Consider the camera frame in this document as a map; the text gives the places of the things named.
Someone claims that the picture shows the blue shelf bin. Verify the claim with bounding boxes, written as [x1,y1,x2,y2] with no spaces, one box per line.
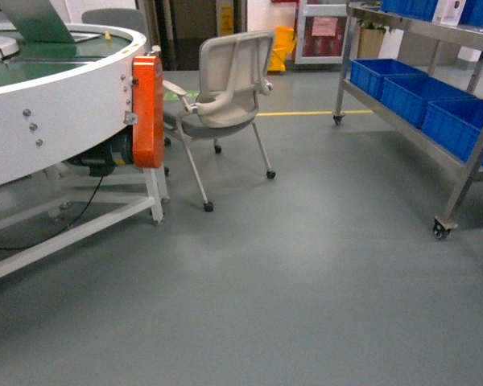
[421,99,483,162]
[349,59,427,101]
[381,76,475,128]

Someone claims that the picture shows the stainless steel shelf cart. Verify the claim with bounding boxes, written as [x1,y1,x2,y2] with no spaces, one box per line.
[332,1,483,240]

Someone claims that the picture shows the white box on shelf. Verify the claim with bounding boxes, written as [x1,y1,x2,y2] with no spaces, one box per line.
[431,0,467,27]

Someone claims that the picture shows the beige office chair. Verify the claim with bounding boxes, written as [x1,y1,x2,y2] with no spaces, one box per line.
[163,31,275,212]

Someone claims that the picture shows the black electric motor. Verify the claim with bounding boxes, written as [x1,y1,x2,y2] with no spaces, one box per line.
[67,128,134,178]

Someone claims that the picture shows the orange motor guard cover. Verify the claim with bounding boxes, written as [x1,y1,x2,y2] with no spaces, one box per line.
[132,55,164,168]

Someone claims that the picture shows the yellow mop bucket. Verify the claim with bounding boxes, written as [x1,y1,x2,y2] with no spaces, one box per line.
[268,26,296,72]

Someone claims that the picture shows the red fire extinguisher cabinet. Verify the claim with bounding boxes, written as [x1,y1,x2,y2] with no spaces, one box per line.
[293,0,347,65]

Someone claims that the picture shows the potted green plant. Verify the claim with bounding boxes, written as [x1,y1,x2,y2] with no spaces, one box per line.
[357,18,393,59]

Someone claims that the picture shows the white round conveyor table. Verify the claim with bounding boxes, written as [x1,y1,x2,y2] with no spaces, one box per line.
[0,23,168,278]

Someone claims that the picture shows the black power cable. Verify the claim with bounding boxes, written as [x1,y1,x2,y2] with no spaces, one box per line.
[0,173,106,251]

